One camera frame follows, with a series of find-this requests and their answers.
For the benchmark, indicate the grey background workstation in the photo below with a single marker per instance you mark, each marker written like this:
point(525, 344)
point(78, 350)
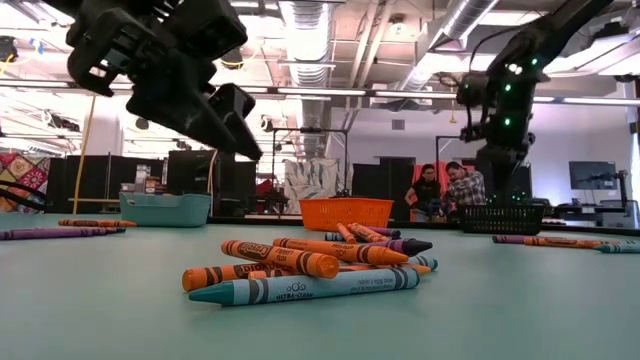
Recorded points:
point(617, 215)

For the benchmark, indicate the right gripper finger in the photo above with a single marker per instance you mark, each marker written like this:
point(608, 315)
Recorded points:
point(497, 185)
point(512, 185)

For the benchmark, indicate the white patterned cloth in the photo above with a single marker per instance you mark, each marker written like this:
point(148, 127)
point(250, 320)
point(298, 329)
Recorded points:
point(312, 182)

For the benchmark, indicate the black metal stand frame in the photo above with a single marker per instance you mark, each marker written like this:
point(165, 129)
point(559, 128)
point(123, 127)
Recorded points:
point(310, 130)
point(438, 150)

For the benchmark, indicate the black plastic basket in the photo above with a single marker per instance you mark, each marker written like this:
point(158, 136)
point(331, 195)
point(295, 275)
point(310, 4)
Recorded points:
point(500, 220)

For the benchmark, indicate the stacked small boxes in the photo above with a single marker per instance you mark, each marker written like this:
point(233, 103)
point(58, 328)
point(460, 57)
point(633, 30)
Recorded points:
point(150, 185)

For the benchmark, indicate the silver spiral duct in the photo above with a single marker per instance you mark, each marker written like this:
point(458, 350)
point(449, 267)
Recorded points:
point(450, 30)
point(307, 40)

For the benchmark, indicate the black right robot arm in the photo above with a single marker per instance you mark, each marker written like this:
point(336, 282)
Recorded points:
point(510, 100)

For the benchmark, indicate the long ceiling light strip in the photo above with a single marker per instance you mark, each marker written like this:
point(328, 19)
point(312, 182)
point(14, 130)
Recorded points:
point(320, 92)

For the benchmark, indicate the teal plastic bin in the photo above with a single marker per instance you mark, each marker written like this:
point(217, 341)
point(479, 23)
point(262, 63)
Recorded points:
point(165, 212)

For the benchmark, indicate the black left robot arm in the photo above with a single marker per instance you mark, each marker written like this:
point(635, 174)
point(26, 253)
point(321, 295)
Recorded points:
point(65, 5)

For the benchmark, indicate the black partition panel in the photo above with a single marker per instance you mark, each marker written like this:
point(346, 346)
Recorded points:
point(60, 180)
point(380, 185)
point(195, 172)

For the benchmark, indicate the orange plastic basket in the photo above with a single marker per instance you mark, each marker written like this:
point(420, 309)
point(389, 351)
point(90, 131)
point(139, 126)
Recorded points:
point(345, 214)

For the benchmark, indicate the red cloth curtain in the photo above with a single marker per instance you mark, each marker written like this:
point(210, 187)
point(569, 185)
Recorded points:
point(442, 166)

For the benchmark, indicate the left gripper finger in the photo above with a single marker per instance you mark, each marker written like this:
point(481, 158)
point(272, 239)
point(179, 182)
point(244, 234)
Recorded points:
point(240, 115)
point(180, 105)

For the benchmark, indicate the dark wall monitor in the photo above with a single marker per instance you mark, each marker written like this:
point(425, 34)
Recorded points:
point(590, 175)

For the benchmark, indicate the person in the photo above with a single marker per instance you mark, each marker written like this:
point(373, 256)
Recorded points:
point(467, 190)
point(425, 192)

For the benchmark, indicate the colourful patchwork quilt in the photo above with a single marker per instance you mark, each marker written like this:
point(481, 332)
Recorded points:
point(22, 172)

